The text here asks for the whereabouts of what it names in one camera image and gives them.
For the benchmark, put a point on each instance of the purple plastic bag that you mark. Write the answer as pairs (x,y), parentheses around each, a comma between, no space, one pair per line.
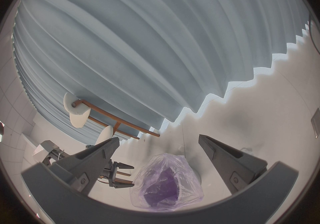
(160,165)

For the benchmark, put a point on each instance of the white cushioned wooden chair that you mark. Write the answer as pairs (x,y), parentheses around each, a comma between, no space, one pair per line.
(77,115)

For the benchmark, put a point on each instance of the white trash bin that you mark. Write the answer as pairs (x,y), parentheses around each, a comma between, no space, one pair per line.
(162,188)

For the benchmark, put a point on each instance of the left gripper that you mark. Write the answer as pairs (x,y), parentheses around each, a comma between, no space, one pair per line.
(113,175)

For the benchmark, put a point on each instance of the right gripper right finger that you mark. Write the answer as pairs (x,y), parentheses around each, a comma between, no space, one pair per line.
(237,168)

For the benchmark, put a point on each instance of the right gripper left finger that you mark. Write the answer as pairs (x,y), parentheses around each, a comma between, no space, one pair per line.
(85,168)

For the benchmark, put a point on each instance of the pale blue curtain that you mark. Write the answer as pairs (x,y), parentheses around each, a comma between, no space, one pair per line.
(125,43)

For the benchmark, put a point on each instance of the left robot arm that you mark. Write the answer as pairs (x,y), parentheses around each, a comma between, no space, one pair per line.
(45,150)

